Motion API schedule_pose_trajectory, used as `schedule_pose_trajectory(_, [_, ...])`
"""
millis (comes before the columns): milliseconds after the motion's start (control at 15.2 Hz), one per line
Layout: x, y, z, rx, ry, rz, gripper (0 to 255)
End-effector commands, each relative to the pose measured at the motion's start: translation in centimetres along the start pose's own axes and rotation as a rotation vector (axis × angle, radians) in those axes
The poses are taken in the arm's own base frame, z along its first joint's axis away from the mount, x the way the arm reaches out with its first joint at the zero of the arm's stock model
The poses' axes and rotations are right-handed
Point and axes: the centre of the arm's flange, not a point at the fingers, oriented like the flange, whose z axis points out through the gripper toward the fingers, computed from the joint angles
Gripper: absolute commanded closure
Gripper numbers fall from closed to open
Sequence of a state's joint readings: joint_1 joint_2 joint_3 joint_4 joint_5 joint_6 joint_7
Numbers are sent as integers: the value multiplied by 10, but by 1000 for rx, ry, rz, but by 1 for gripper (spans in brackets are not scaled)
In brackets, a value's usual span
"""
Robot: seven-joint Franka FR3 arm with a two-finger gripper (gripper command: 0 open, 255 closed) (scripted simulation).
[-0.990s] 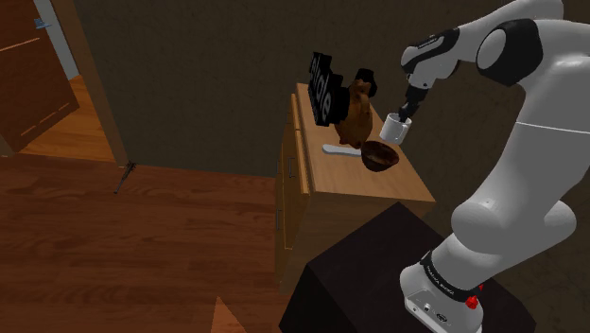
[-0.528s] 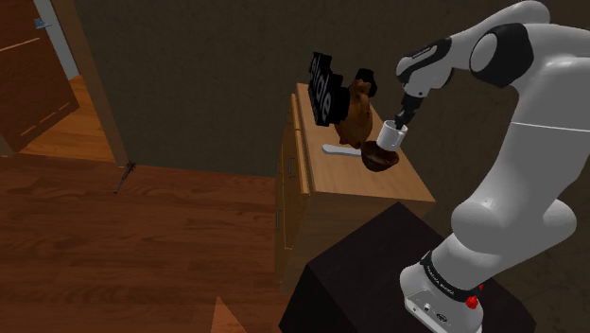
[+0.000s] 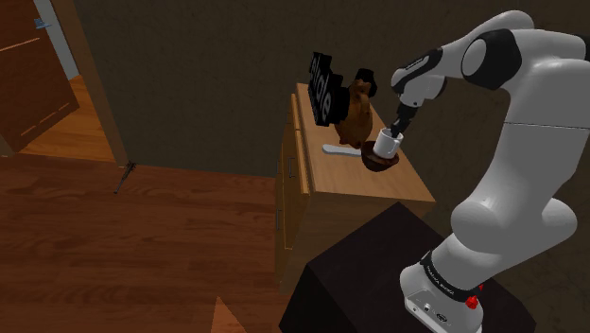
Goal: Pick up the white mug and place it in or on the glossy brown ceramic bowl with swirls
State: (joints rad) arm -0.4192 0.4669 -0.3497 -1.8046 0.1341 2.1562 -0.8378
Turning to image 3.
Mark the white mug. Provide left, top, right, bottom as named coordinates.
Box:
left=372, top=128, right=405, bottom=160

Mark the brown animal figure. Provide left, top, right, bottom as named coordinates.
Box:
left=333, top=78, right=374, bottom=149

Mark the dark brown bowl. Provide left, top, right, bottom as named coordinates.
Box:
left=360, top=140, right=400, bottom=174

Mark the white flat utensil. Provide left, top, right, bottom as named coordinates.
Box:
left=321, top=143, right=363, bottom=158

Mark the black letter sign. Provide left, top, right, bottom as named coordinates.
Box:
left=306, top=51, right=378, bottom=128

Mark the wooden chest of drawers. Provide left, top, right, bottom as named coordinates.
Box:
left=274, top=82, right=437, bottom=296

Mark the dark robot stand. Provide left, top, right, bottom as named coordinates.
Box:
left=278, top=201, right=538, bottom=333

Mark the black door stopper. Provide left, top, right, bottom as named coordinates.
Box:
left=113, top=160, right=137, bottom=195

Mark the brown wooden door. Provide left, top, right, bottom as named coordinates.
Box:
left=0, top=0, right=80, bottom=153

